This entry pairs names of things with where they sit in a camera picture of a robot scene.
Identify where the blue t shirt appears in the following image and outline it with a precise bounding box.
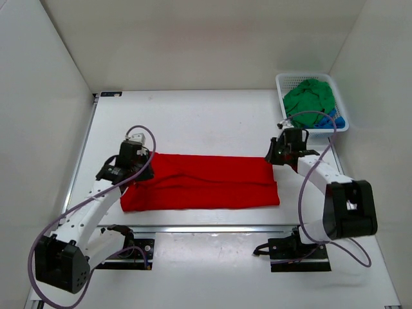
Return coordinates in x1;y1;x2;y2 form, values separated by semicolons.
314;108;346;129

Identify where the red t shirt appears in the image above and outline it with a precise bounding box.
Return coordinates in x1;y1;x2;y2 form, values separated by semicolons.
120;153;280;212

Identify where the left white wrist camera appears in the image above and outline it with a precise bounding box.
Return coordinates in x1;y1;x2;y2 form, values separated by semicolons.
125;133;146;146

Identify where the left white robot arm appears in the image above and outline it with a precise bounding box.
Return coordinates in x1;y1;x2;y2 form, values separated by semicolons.
34;133;154;294

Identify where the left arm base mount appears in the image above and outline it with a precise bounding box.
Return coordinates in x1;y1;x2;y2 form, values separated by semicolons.
95;225;155;270

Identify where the white plastic basket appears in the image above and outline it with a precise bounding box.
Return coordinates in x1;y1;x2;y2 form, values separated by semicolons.
276;73;349;138

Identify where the green t shirt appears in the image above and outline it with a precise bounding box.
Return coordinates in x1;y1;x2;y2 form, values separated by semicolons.
283;79;335;129

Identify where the dark label sticker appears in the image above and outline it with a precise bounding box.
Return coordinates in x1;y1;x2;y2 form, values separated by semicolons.
100;91;122;97

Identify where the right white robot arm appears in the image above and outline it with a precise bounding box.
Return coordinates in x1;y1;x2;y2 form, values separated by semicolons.
265;128;378;258

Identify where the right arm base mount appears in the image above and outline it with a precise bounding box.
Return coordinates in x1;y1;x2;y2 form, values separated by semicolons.
253;229;332;273

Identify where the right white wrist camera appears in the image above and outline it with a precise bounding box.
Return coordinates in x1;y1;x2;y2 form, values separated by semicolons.
277;119;294;130

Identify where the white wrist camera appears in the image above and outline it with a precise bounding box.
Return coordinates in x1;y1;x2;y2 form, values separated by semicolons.
125;133;146;146
277;119;294;130

